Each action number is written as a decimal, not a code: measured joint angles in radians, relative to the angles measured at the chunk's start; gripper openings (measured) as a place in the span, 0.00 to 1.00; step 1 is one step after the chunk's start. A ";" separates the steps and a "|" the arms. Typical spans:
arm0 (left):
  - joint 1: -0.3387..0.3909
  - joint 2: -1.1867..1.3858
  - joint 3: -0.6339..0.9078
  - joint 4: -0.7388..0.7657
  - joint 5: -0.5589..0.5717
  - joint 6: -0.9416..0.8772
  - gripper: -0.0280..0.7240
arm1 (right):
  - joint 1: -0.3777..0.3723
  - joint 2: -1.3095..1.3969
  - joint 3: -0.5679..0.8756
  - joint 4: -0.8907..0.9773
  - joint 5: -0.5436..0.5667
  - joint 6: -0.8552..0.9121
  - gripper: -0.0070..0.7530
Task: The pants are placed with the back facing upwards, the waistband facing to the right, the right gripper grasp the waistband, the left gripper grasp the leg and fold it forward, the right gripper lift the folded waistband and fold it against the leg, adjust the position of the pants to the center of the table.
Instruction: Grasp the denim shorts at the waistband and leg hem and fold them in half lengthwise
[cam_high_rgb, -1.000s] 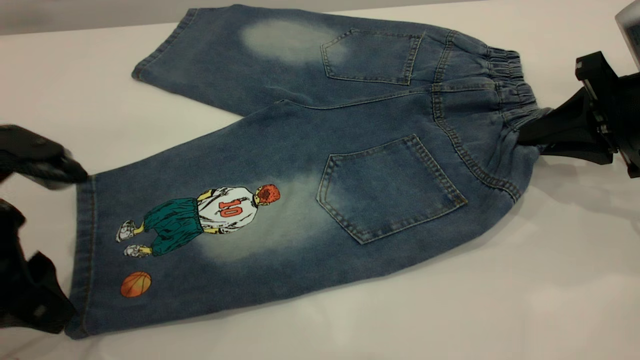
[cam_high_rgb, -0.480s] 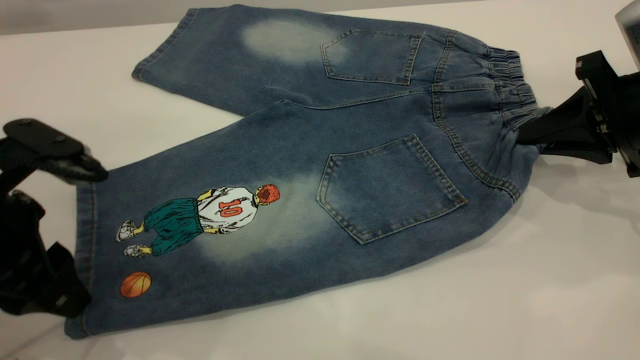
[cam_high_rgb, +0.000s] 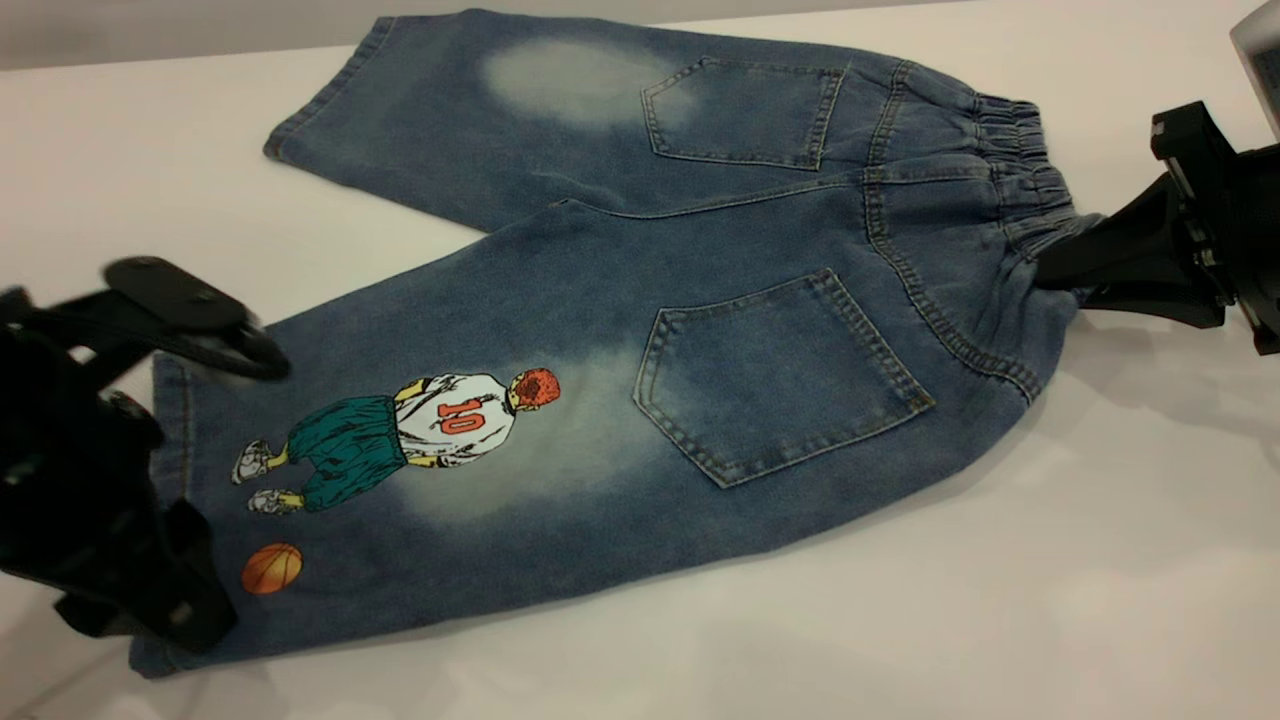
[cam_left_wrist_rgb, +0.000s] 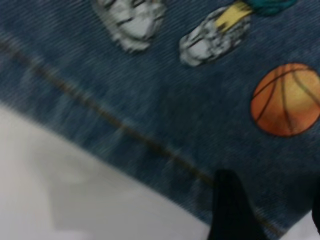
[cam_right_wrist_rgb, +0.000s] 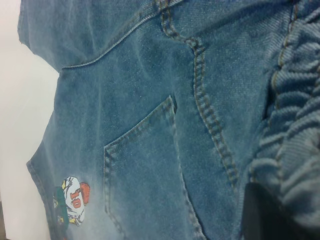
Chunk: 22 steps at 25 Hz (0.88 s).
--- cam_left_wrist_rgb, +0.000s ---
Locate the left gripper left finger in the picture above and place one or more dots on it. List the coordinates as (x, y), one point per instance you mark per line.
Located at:
(231, 212)

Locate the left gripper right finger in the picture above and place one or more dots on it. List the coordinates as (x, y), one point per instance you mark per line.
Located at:
(317, 225)

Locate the blue denim shorts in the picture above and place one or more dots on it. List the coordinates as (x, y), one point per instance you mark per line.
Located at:
(150, 100)

